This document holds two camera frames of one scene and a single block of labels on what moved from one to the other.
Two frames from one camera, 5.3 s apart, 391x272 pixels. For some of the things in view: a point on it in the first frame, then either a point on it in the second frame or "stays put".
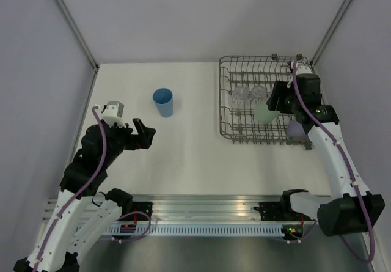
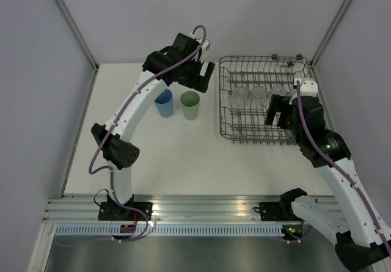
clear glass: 240,95 stays put
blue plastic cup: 164,99 stays put
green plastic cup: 262,114 → 190,101
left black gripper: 143,140 → 198,82
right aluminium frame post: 324,46 stays put
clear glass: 258,94 stays put
